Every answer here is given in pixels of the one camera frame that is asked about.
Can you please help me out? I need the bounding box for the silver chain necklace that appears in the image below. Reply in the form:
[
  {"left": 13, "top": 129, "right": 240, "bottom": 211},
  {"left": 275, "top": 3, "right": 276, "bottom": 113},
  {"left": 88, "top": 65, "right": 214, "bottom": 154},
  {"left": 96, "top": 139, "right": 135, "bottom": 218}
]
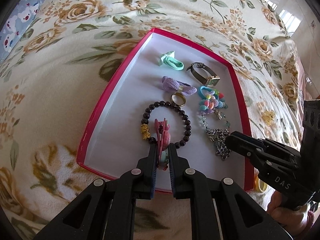
[{"left": 198, "top": 109, "right": 232, "bottom": 162}]

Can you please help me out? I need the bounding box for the dark bead bracelet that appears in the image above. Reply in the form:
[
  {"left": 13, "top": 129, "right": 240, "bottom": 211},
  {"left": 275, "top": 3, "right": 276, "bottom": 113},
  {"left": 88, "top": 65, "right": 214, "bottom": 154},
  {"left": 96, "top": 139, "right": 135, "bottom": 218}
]
[{"left": 140, "top": 100, "right": 193, "bottom": 150}]

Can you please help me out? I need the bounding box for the blue beaded hair tie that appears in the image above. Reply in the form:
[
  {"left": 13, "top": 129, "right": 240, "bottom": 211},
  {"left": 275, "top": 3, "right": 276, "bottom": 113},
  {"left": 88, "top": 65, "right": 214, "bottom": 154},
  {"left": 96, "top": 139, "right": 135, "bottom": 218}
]
[{"left": 197, "top": 85, "right": 229, "bottom": 113}]

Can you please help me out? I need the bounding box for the pink decorated hair clip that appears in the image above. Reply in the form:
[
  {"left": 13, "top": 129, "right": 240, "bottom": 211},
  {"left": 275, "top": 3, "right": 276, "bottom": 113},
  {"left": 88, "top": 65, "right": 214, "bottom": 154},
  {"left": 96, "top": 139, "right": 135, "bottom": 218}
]
[{"left": 154, "top": 118, "right": 171, "bottom": 171}]

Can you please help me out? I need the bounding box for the green face wrist watch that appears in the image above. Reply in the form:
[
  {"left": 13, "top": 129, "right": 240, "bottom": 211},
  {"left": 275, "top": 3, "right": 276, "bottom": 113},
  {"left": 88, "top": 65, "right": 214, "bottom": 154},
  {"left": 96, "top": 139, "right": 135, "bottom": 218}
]
[{"left": 186, "top": 62, "right": 220, "bottom": 88}]

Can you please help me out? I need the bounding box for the gold finger ring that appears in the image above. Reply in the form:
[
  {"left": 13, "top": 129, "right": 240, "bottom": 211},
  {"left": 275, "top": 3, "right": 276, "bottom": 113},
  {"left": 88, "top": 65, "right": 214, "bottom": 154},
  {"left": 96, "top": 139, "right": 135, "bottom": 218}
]
[{"left": 171, "top": 91, "right": 187, "bottom": 106}]

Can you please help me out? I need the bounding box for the purple bow hair tie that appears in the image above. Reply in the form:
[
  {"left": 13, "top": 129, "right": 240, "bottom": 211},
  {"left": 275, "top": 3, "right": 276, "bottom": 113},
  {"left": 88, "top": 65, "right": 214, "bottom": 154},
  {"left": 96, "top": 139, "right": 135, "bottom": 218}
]
[{"left": 161, "top": 75, "right": 198, "bottom": 96}]

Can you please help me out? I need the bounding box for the mint green hair tie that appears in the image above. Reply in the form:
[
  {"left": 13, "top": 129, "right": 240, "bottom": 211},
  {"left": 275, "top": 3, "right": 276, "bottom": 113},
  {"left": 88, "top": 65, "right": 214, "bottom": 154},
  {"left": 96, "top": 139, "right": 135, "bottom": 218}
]
[{"left": 158, "top": 50, "right": 185, "bottom": 71}]

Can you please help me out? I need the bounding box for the right hand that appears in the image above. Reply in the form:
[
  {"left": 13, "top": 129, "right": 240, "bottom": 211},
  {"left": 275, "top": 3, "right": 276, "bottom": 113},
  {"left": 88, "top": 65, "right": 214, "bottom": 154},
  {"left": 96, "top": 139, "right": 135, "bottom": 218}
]
[{"left": 267, "top": 191, "right": 315, "bottom": 238}]

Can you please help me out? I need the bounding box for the yellow translucent hair clip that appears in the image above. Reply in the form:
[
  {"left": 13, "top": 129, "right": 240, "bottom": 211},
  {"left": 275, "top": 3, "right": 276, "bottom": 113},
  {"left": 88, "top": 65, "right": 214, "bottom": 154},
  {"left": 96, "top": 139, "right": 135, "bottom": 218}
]
[{"left": 261, "top": 111, "right": 276, "bottom": 126}]

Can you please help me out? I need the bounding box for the red shallow cardboard box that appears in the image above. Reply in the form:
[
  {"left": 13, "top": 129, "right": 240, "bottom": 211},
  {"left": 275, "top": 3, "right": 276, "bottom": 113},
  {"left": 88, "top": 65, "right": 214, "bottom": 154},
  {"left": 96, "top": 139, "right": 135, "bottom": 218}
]
[{"left": 76, "top": 27, "right": 255, "bottom": 195}]

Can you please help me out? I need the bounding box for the floral bed blanket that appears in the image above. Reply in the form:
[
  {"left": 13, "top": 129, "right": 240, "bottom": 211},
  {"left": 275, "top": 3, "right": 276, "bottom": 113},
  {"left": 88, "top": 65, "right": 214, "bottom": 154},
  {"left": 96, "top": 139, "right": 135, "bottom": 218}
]
[{"left": 1, "top": 0, "right": 302, "bottom": 239}]

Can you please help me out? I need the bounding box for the blue bear print pillow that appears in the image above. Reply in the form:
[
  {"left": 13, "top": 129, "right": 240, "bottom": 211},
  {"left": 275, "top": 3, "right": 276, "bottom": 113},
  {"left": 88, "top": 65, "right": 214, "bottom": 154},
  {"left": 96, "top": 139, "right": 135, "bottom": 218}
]
[{"left": 1, "top": 0, "right": 45, "bottom": 63}]

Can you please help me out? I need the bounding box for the yellow hair tie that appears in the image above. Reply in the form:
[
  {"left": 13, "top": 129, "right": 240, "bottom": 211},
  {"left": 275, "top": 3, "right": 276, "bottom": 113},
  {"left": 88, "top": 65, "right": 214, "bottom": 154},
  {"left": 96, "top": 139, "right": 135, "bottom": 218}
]
[{"left": 253, "top": 169, "right": 268, "bottom": 193}]

